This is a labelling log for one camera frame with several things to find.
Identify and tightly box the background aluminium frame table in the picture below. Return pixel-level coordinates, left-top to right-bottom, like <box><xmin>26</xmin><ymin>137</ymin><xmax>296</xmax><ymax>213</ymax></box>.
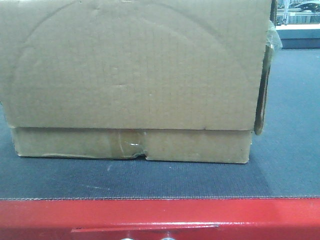
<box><xmin>276</xmin><ymin>0</ymin><xmax>320</xmax><ymax>49</ymax></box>

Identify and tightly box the red conveyor frame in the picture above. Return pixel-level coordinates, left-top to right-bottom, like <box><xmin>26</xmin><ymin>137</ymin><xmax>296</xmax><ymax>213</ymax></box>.
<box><xmin>0</xmin><ymin>198</ymin><xmax>320</xmax><ymax>240</ymax></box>

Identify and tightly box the brown cardboard carton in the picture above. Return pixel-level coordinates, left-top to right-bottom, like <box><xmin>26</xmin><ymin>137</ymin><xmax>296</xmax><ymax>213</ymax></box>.
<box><xmin>0</xmin><ymin>0</ymin><xmax>282</xmax><ymax>164</ymax></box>

